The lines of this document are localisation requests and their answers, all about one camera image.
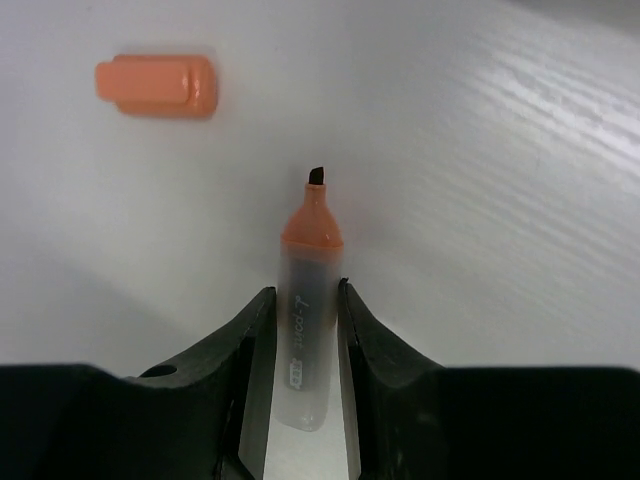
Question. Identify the orange highlighter pen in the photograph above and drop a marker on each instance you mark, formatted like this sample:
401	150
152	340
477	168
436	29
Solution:
311	252

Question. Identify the orange highlighter cap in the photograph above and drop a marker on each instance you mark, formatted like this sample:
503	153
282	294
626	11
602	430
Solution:
159	86

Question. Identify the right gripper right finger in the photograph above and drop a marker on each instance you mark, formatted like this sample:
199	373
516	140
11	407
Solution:
408	417

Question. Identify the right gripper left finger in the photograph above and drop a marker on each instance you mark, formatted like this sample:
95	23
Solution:
202	414

